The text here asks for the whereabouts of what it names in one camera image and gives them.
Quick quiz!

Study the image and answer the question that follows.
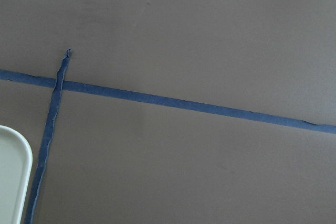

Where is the white bear tray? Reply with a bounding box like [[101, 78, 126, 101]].
[[1, 125, 33, 223]]

